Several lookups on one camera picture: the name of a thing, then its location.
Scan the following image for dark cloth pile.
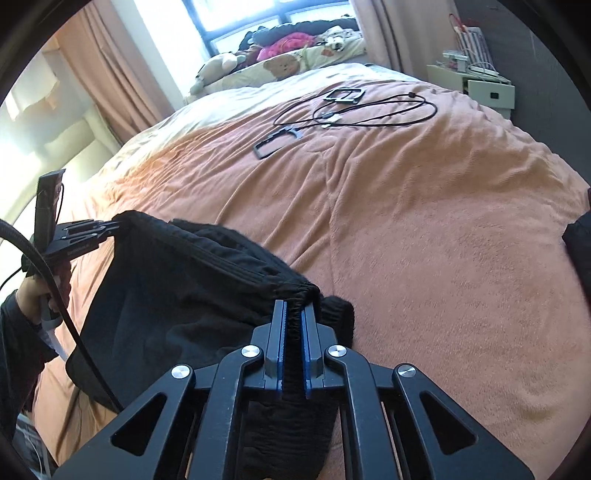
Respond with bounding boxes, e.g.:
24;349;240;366
240;18;358;47

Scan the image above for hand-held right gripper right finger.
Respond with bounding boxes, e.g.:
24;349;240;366
301;307;536;480

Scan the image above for pink plush toy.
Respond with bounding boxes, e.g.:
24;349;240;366
256;32;315;61

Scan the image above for person's left forearm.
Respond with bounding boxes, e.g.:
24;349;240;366
0;293;63;444

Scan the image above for black rectangular frame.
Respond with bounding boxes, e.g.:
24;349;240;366
325;88;366;103
254;129;302;160

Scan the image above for window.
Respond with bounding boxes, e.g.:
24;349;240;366
180;0;356;56

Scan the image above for orange blanket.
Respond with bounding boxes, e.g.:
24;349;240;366
32;69;591;480

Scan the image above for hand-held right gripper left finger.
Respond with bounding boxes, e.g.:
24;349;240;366
53;300;289;480

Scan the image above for black and white plush toy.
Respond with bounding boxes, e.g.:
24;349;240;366
318;28;361;51

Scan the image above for person's left hand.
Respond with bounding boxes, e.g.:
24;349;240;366
16;272;71;334

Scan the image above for beige stuffed toy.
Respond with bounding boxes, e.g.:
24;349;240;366
189;53;238;95

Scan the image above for thin black cable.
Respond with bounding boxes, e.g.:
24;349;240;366
273;92;438;127

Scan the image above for white nightstand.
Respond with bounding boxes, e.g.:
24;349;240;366
427;62;515;109

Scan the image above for bear print pillow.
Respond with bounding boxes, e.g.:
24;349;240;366
187;34;368;95

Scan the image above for pink curtain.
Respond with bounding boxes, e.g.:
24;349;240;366
351;0;458;84
55;0;176;144

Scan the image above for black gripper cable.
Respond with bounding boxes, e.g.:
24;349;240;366
0;219;125;414

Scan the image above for white slatted rack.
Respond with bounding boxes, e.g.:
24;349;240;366
455;25;490;70

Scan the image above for black pants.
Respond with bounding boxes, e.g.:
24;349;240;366
65;210;356;480

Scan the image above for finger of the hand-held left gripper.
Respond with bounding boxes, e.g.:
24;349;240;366
69;220;125;232
69;229;123;246

